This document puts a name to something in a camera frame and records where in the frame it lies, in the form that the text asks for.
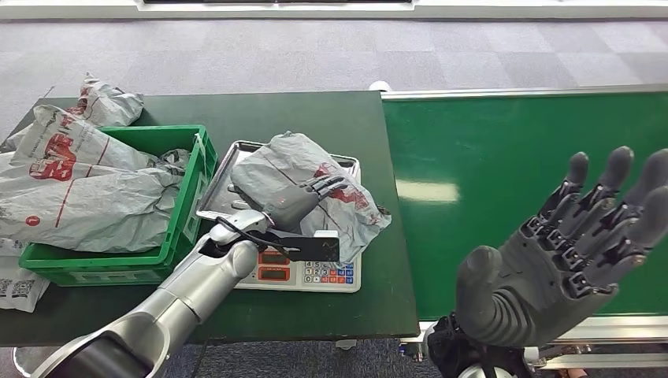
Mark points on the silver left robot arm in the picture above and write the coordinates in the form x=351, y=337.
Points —
x=193, y=292

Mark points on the white package with QR labels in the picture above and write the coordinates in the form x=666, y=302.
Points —
x=18, y=289

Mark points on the grey mailer package large red logo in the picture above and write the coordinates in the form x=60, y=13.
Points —
x=60, y=146

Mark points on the grey mailer package red print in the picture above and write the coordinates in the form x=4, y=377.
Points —
x=344, y=208

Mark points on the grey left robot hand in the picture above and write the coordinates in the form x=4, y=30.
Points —
x=292, y=206

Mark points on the steel scale tray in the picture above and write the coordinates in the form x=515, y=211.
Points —
x=219, y=190

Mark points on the round metal base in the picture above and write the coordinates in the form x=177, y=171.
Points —
x=26, y=360

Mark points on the green plastic basket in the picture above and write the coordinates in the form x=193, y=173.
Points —
x=175, y=229

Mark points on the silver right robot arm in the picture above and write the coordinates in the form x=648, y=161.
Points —
x=459, y=355

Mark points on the white window sill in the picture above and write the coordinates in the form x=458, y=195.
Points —
x=469, y=9

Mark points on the white electronic weighing scale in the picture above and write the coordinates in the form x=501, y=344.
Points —
x=323, y=276

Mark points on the table foot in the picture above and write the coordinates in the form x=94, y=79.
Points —
x=346, y=344

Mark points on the large wrinkled grey mailer package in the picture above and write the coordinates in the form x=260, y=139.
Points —
x=62, y=206

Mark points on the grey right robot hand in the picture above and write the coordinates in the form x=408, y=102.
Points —
x=548, y=282

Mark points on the green conveyor belt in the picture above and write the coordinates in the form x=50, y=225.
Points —
x=469, y=156

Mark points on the small crumpled grey mailer package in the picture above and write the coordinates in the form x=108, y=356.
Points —
x=109, y=104

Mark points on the aluminium conveyor frame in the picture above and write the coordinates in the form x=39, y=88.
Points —
x=626, y=334

